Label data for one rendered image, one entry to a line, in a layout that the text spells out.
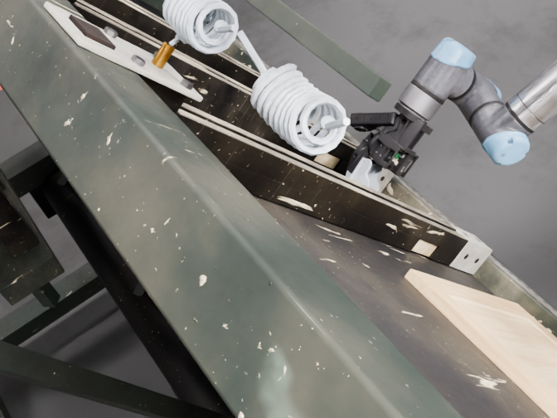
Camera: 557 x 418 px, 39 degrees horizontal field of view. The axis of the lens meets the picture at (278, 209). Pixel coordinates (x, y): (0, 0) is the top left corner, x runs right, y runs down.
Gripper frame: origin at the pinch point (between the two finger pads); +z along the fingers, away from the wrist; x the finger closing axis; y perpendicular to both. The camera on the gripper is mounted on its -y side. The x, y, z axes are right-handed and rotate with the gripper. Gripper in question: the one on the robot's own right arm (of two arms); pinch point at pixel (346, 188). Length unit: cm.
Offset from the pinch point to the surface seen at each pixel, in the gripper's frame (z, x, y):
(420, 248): 0.9, 10.9, 15.6
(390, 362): -8, -75, 67
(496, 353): 0.9, -9.9, 48.8
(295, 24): -23, -73, 37
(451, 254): -0.3, 22.6, 15.7
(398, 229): -1.3, -1.1, 16.0
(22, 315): 125, 39, -113
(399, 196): -0.1, 37.7, -12.9
